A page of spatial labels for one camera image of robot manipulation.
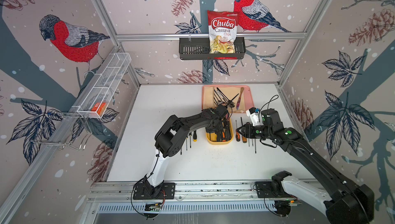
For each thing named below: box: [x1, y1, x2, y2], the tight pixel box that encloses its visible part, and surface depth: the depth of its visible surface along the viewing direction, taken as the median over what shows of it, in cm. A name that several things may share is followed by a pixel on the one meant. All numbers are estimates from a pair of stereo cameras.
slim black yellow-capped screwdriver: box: [192, 129, 197, 143], surface depth 94 cm
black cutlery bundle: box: [213, 87, 240, 108], surface depth 113 cm
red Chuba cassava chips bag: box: [206, 10, 240, 54], surface depth 85 cm
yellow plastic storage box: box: [205, 118, 235, 145], surface depth 92 cm
